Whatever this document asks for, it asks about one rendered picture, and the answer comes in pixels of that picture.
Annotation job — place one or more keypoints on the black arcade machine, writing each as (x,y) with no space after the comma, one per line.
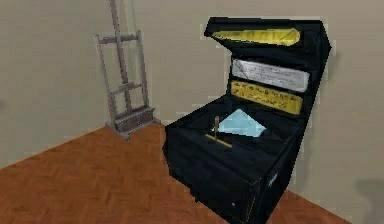
(233,166)

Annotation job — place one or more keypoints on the grey wooden easel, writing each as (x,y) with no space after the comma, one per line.
(125,90)

